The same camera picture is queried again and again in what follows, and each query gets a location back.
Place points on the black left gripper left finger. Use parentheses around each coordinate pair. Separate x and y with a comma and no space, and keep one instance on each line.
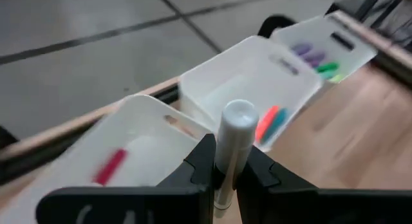
(180,201)

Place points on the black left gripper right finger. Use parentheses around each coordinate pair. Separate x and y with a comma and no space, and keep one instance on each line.
(273,198)

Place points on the orange slim highlighter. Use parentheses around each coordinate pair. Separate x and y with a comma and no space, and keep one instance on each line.
(266,124)

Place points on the teal slim highlighter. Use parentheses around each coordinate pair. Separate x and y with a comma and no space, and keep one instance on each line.
(278,122)

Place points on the magenta-capped white marker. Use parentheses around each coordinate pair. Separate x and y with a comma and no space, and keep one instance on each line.
(236,130)

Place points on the purple highlighter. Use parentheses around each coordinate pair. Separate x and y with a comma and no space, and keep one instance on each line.
(314,63)
(302,49)
(315,56)

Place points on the green highlighter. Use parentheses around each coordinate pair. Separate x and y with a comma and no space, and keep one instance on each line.
(327,67)

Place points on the white plastic bin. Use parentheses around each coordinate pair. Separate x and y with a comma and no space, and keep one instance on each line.
(322,34)
(241,72)
(145,121)

